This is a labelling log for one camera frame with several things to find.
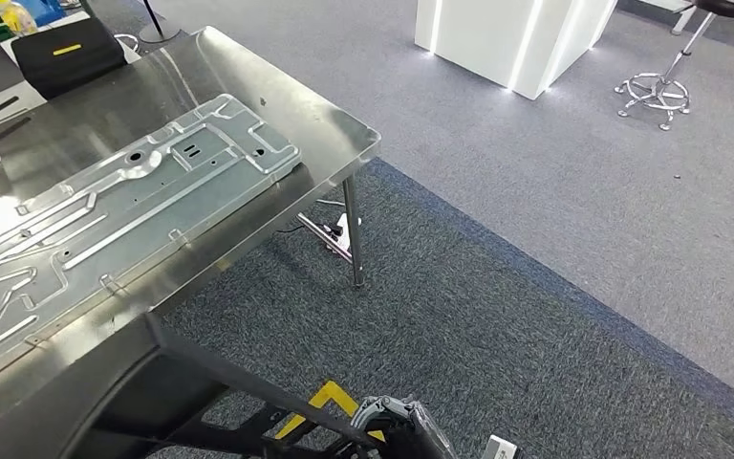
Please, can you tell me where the chrome stool with black seat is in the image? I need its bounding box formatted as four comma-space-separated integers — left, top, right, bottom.
614, 0, 734, 133

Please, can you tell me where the white lit counter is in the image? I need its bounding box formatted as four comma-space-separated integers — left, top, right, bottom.
413, 0, 619, 101

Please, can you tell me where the white power strip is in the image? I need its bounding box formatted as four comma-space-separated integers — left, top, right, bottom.
325, 211, 364, 254

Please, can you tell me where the yellow bottle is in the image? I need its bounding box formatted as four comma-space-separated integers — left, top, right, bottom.
0, 0, 39, 36

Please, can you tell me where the yellow floor tape outline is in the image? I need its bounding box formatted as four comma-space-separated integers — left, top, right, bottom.
274, 380, 388, 444

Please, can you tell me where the white furniture leg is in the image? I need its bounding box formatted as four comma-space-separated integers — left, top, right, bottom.
670, 3, 699, 36

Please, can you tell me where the blue box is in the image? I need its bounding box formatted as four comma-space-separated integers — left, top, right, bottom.
15, 0, 68, 28

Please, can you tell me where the black pole stand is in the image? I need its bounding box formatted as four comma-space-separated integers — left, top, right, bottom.
138, 0, 183, 44

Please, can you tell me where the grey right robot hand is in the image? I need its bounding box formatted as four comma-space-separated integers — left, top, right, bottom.
349, 395, 461, 459

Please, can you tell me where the black case with yellow label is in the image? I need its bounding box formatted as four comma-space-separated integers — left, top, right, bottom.
11, 16, 130, 101

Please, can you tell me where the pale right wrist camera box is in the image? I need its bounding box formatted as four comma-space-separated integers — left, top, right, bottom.
481, 434, 520, 459

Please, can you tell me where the grey stamped sheet metal panel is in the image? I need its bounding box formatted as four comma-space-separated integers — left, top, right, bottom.
0, 93, 304, 382

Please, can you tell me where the stainless steel workbench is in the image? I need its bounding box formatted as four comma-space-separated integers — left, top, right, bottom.
0, 25, 383, 438

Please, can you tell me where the black plastic panel part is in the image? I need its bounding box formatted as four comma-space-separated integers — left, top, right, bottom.
0, 313, 384, 459

